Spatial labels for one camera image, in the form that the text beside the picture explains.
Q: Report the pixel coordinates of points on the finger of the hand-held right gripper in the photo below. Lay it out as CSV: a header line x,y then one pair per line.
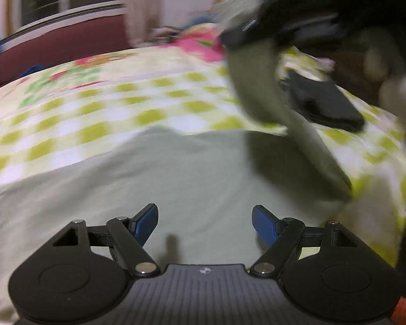
x,y
324,105
253,23

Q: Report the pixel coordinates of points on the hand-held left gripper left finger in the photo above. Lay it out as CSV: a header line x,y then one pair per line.
x,y
144,221

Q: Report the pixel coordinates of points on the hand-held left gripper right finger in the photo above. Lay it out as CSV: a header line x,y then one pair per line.
x,y
264,223

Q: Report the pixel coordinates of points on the pale green pants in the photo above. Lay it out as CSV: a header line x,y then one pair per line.
x,y
162,189

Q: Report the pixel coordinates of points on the person's right hand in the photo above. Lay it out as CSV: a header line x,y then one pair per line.
x,y
397,91

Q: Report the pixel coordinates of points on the pink printed quilt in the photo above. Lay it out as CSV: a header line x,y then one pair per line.
x,y
203,39

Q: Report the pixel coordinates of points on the beige curtain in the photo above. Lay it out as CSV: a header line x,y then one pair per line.
x,y
138,6

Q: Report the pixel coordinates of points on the green checkered bed sheet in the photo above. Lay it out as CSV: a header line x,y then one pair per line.
x,y
121,101

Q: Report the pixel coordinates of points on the maroon sofa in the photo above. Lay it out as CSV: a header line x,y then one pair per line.
x,y
61,45

